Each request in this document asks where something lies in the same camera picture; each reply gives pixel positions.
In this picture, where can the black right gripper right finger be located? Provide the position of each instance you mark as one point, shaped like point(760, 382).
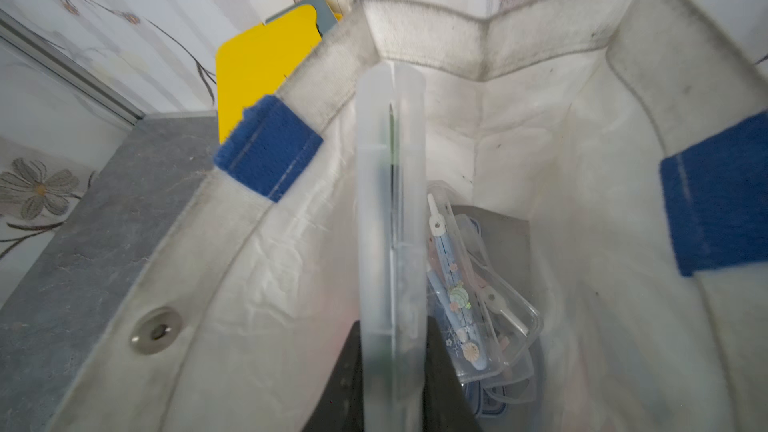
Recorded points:
point(444, 405)

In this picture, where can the white canvas bag blue handles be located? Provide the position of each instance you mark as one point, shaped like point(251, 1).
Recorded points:
point(629, 136)

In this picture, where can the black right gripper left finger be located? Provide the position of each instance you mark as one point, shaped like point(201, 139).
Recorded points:
point(340, 407)

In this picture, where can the yellow lidded storage box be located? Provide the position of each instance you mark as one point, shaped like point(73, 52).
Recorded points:
point(257, 61)

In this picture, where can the clear case blue sticker compass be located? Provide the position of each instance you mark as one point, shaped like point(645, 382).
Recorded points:
point(453, 298)

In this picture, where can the clear case blue label compass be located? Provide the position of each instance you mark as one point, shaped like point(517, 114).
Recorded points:
point(480, 402)

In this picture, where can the clear case label top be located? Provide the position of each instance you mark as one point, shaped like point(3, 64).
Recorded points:
point(498, 247)

